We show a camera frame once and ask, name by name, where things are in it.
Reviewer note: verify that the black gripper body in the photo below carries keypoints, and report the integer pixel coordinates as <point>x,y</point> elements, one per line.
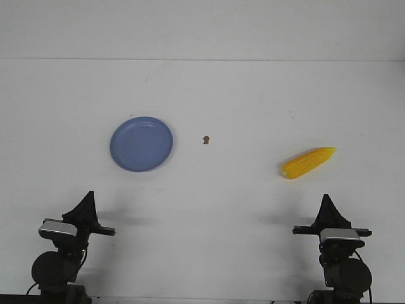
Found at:
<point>335,246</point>
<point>79,242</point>

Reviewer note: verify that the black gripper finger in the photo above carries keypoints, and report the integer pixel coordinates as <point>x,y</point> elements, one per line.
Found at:
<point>329,216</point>
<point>84,213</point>

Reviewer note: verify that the yellow corn cob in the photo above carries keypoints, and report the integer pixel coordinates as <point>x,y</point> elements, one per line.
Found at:
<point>306,162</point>

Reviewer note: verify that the blue round plate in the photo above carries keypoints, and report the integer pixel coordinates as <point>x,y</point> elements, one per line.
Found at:
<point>141,144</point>

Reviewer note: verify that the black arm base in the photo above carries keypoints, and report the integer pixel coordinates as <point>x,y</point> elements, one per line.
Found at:
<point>334,296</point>
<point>75,294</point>

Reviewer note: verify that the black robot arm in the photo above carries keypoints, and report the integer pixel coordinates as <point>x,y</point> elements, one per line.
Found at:
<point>347,277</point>
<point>52,271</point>

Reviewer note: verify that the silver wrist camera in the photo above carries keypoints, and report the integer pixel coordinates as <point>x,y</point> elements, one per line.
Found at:
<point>338,234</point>
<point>57,227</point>

